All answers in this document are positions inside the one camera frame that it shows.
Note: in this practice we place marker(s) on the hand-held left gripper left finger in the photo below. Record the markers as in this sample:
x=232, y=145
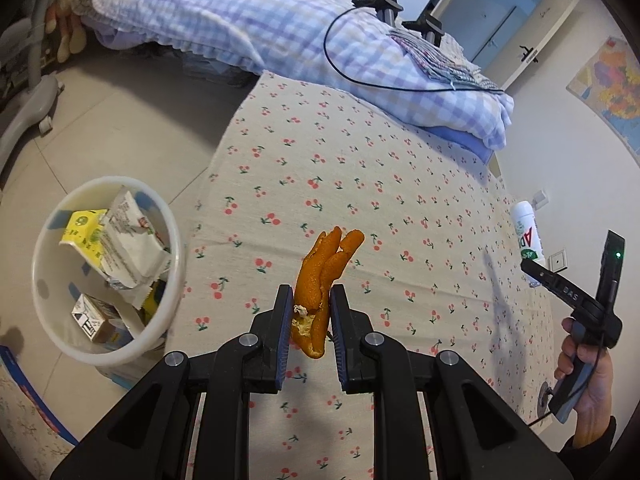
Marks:
x=285, y=340

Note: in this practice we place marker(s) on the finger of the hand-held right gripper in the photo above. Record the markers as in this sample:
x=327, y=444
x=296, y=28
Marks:
x=550, y=285

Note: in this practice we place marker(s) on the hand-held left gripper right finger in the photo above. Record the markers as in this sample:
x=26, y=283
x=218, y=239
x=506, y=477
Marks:
x=337, y=340

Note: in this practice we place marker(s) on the white bottle green label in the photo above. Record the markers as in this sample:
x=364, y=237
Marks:
x=525, y=230

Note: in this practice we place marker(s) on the orange peel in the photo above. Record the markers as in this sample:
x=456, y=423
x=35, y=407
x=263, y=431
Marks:
x=312, y=280

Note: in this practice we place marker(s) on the white round bin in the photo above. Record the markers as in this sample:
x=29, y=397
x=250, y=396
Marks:
x=167, y=240

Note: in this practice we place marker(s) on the person's right forearm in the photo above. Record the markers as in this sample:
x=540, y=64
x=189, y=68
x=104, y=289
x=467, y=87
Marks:
x=595, y=440

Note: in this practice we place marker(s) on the person's right hand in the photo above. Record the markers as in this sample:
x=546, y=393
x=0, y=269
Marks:
x=597, y=390

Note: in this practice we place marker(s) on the grey round object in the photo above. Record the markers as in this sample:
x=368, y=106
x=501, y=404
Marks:
x=545, y=395

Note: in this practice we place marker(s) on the small yellow packet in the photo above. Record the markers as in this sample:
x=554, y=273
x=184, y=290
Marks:
x=152, y=302

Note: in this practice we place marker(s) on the cherry print bedsheet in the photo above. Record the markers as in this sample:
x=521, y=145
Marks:
x=400, y=185

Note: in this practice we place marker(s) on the purple duvet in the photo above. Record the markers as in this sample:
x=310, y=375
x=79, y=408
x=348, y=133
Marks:
x=460, y=140

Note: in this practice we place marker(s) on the crumpled white wrapper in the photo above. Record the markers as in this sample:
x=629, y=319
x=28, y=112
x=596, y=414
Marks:
x=130, y=255

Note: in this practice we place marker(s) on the small white printed box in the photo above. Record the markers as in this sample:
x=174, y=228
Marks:
x=87, y=317

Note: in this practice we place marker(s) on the yellow snack bag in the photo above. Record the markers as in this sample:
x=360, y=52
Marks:
x=80, y=232

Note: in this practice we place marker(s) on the folded striped cloth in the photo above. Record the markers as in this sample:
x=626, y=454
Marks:
x=435, y=57

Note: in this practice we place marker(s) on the white door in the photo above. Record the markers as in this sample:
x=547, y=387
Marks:
x=550, y=25

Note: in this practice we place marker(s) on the floral storage box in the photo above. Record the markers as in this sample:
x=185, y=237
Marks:
x=20, y=410

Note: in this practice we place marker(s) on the purple checked blanket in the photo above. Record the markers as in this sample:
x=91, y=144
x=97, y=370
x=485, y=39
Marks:
x=250, y=20

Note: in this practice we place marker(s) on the grey wheeled stand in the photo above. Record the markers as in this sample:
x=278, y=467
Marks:
x=30, y=105

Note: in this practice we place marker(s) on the beige plush toy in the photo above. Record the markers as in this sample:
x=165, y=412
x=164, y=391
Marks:
x=65, y=15

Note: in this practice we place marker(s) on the white wall socket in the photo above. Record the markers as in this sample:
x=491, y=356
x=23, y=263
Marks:
x=540, y=198
x=558, y=260

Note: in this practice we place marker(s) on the wall map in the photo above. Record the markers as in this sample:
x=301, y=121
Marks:
x=615, y=90

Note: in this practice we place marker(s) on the black camera stand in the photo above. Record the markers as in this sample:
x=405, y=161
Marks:
x=425, y=27
x=385, y=0

